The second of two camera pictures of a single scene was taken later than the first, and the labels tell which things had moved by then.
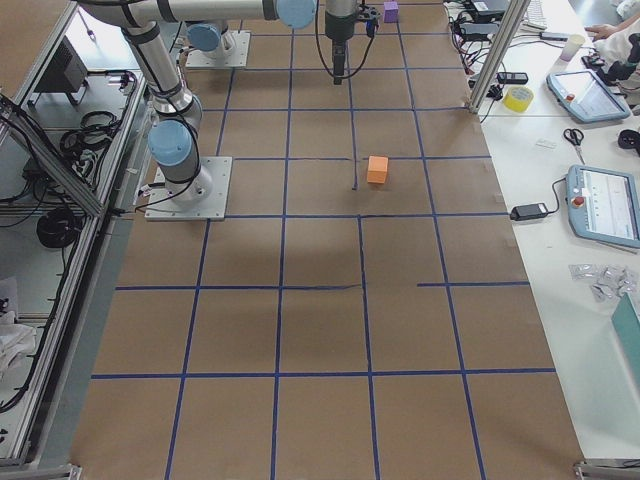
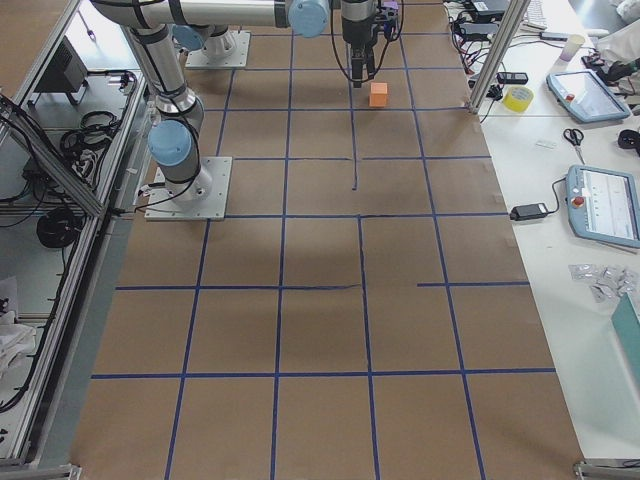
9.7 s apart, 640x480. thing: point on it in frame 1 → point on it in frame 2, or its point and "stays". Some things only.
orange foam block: (377, 169) → (378, 94)
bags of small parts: (612, 282) stays
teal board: (626, 318) stays
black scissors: (575, 136) stays
